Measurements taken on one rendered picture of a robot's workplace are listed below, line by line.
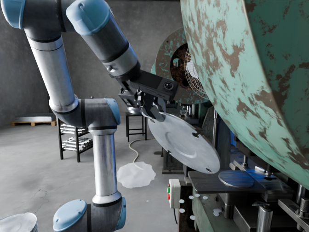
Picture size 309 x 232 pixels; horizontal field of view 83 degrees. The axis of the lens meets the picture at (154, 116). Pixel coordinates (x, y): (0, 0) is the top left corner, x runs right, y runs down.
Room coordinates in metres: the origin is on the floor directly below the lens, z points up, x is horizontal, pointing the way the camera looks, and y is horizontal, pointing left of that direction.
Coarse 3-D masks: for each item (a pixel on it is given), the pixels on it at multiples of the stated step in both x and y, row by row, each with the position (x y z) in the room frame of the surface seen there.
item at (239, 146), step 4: (236, 140) 0.64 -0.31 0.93; (236, 144) 0.66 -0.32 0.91; (240, 144) 0.63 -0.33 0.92; (240, 148) 0.62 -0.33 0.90; (244, 148) 0.60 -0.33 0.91; (248, 148) 0.58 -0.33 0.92; (244, 152) 0.60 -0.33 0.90; (248, 152) 0.57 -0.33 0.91; (252, 152) 0.57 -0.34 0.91; (256, 156) 0.57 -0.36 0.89
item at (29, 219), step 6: (12, 216) 1.06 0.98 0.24; (18, 216) 1.06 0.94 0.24; (24, 216) 1.06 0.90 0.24; (30, 216) 1.06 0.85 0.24; (0, 222) 1.00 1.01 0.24; (6, 222) 1.00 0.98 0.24; (12, 222) 1.00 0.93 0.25; (18, 222) 1.00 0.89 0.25; (24, 222) 1.00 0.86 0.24; (30, 222) 1.00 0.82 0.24; (0, 228) 0.95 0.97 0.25; (6, 228) 0.95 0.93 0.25; (12, 228) 0.95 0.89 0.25; (18, 228) 0.95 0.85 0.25; (24, 228) 0.96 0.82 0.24
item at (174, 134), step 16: (160, 112) 0.53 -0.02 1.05; (160, 128) 0.59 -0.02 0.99; (176, 128) 0.52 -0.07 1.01; (192, 128) 0.46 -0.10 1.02; (160, 144) 0.69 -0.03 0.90; (176, 144) 0.60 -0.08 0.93; (192, 144) 0.51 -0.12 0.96; (208, 144) 0.45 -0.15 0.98; (192, 160) 0.58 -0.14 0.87; (208, 160) 0.50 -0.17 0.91
